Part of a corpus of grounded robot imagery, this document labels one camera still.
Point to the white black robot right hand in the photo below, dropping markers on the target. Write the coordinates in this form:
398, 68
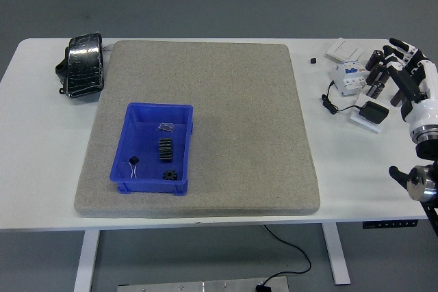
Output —
424, 110

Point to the large black gear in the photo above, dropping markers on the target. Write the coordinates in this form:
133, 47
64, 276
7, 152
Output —
165, 149

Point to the small black gear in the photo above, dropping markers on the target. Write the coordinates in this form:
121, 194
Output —
169, 175

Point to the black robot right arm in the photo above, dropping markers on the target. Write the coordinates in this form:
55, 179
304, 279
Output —
422, 182

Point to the blue plastic box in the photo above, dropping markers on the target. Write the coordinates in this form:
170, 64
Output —
143, 141

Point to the black cylindrical capacitor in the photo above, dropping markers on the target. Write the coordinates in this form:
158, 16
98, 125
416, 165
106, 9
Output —
374, 74
375, 89
373, 60
397, 98
383, 77

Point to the black power adapter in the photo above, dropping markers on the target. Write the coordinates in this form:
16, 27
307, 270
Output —
374, 112

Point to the white flat block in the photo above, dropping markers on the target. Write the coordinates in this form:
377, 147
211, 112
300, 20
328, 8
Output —
367, 126

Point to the white circuit breaker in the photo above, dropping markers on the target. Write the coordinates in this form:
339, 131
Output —
349, 76

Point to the black table control panel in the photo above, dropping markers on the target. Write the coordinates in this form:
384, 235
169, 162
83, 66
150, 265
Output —
390, 224

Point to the small black cube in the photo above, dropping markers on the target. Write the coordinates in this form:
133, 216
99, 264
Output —
313, 60

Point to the white table leg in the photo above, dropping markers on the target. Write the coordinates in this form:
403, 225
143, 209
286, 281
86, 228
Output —
85, 261
338, 258

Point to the grey-brown mat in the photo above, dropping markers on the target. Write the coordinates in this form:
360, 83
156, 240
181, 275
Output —
222, 100

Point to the black floor plug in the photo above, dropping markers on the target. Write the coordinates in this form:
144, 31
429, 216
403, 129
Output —
263, 288

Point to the small clear plastic bag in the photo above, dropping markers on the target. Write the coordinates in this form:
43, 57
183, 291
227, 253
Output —
166, 127

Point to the metal floor plate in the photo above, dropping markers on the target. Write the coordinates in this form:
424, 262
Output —
205, 287

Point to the black foil-wrapped device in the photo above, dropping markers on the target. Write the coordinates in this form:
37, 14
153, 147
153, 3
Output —
83, 66

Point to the white wall switch panel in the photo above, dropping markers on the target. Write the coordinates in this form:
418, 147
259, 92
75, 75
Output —
344, 49

